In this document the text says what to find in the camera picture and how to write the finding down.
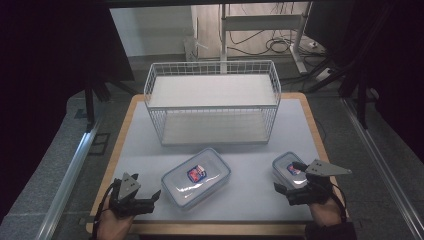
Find white power strip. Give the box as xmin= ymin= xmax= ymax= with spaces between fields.
xmin=314 ymin=67 xmax=333 ymax=83

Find person's left hand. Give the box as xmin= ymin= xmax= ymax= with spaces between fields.
xmin=96 ymin=196 xmax=135 ymax=240

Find black metal stand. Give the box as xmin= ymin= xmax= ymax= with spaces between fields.
xmin=338 ymin=64 xmax=372 ymax=130
xmin=83 ymin=78 xmax=112 ymax=132

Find large clear plastic food container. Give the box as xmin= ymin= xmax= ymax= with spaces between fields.
xmin=160 ymin=147 xmax=232 ymax=211

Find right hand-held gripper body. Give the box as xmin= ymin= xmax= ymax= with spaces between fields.
xmin=285 ymin=159 xmax=353 ymax=206

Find black square floor plate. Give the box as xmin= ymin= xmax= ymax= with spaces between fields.
xmin=88 ymin=132 xmax=111 ymax=156

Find pale blue table mat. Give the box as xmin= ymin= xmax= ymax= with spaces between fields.
xmin=96 ymin=98 xmax=341 ymax=223

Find tangled black floor cables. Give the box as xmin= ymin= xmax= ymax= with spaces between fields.
xmin=229 ymin=29 xmax=329 ymax=58

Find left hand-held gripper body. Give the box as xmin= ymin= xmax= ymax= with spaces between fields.
xmin=109 ymin=172 xmax=156 ymax=218

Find dark curtain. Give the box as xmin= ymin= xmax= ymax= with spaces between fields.
xmin=0 ymin=0 xmax=136 ymax=221

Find white wire shelf rack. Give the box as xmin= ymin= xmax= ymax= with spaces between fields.
xmin=143 ymin=59 xmax=282 ymax=147

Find small clear plastic food container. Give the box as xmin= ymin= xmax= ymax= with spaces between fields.
xmin=271 ymin=151 xmax=310 ymax=190

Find aluminium rail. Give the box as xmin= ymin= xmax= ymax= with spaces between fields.
xmin=342 ymin=97 xmax=424 ymax=240
xmin=35 ymin=121 xmax=103 ymax=240

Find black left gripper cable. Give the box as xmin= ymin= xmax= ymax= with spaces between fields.
xmin=92 ymin=181 xmax=118 ymax=240

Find person's right hand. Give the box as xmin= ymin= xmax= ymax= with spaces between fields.
xmin=308 ymin=195 xmax=344 ymax=228

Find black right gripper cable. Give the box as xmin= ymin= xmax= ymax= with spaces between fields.
xmin=329 ymin=182 xmax=348 ymax=222

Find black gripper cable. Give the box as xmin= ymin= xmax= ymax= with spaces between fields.
xmin=92 ymin=181 xmax=118 ymax=240
xmin=329 ymin=182 xmax=348 ymax=222

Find white metal desk frame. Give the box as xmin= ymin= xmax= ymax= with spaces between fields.
xmin=219 ymin=1 xmax=313 ymax=75

